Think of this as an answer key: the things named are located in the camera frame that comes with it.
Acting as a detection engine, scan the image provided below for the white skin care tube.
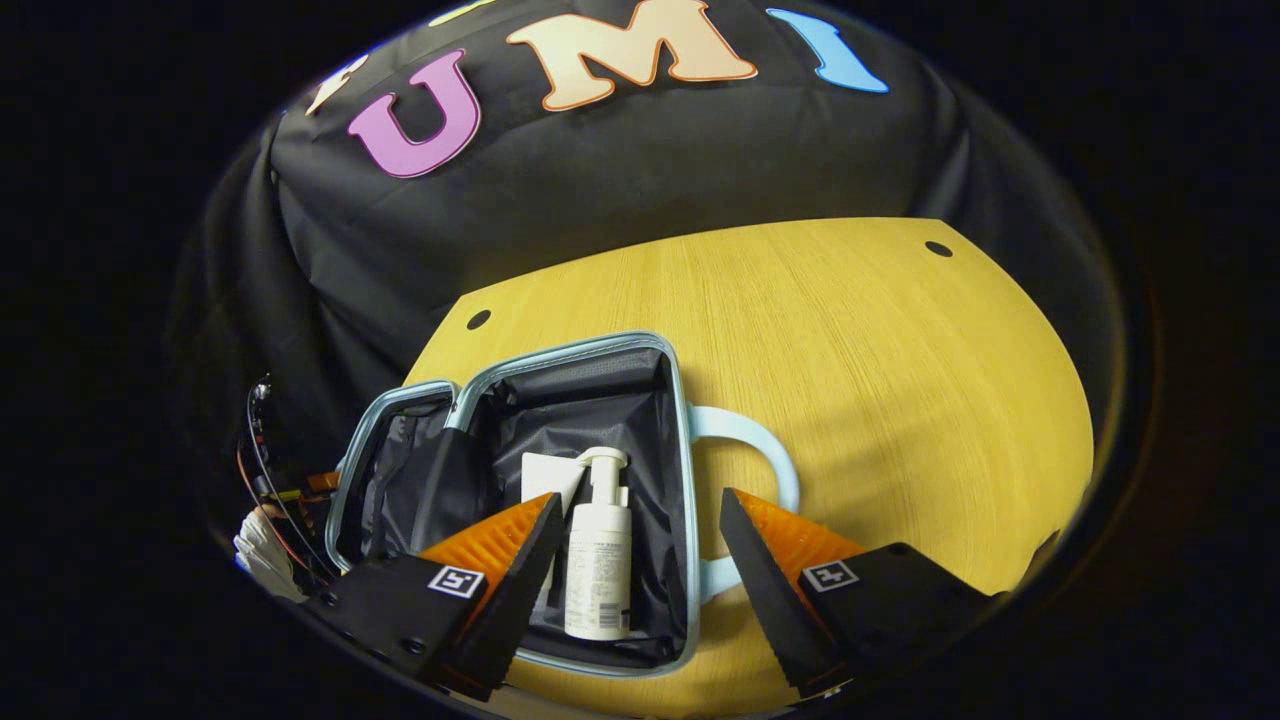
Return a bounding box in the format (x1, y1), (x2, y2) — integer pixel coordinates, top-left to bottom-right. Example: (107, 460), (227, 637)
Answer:
(520, 452), (591, 613)

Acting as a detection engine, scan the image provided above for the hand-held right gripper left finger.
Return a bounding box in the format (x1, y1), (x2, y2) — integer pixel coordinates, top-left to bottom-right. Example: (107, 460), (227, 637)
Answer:
(305, 493), (566, 701)

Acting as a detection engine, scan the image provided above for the light blue suitcase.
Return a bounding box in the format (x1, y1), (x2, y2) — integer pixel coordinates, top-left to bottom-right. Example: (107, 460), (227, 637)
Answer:
(325, 330), (801, 681)

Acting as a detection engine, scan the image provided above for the black backdrop cloth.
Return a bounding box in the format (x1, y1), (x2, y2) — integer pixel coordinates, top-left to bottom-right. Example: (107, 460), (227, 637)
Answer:
(170, 0), (1131, 601)

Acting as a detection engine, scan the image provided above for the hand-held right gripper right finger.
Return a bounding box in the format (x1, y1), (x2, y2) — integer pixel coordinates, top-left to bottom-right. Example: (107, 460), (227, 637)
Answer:
(718, 488), (1006, 698)

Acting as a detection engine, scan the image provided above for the white pump bottle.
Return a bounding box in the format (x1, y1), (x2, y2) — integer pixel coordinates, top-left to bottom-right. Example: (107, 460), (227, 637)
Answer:
(563, 447), (634, 641)

